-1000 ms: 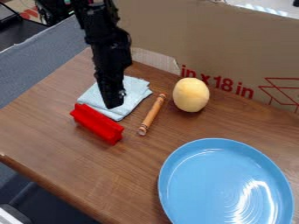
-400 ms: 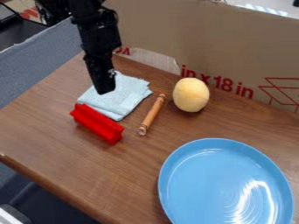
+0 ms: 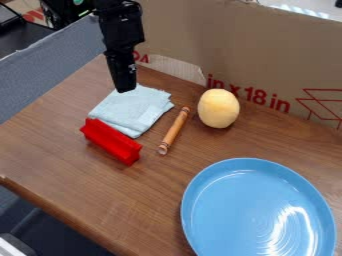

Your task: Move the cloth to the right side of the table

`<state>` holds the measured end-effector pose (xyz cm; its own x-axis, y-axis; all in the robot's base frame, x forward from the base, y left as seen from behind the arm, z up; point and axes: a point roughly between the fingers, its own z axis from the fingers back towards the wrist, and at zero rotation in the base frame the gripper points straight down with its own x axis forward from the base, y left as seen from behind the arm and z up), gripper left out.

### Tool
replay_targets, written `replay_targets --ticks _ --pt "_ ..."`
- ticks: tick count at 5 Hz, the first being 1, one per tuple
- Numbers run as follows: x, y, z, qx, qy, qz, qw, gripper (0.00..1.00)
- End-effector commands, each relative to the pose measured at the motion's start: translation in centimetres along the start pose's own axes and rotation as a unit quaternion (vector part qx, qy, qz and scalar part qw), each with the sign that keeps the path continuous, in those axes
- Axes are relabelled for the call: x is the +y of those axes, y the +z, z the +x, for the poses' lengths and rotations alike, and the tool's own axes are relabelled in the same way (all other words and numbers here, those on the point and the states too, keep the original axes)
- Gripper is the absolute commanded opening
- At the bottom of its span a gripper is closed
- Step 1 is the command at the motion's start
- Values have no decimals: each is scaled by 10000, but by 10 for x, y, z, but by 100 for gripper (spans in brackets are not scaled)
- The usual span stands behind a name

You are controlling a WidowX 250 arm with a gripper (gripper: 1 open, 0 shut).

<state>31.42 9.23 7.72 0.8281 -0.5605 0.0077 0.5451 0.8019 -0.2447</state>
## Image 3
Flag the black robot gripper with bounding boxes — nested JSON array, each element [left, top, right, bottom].
[[96, 3, 145, 92]]

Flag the light blue cloth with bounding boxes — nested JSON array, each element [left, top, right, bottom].
[[88, 84, 174, 138]]

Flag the red plastic block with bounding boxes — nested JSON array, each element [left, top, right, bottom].
[[80, 118, 141, 166]]

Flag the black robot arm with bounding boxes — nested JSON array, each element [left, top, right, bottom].
[[95, 0, 144, 93]]

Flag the black equipment in background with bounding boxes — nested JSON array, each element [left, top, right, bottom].
[[39, 0, 95, 30]]

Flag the grey fabric panel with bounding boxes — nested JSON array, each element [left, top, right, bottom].
[[0, 15, 104, 124]]

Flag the yellow potato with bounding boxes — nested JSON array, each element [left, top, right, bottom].
[[198, 89, 240, 129]]

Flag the orange crayon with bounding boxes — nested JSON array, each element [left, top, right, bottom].
[[157, 106, 190, 155]]

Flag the blue round plate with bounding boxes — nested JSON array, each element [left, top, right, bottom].
[[180, 158, 336, 256]]

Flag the brown cardboard box wall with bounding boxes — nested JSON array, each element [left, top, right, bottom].
[[135, 0, 342, 131]]

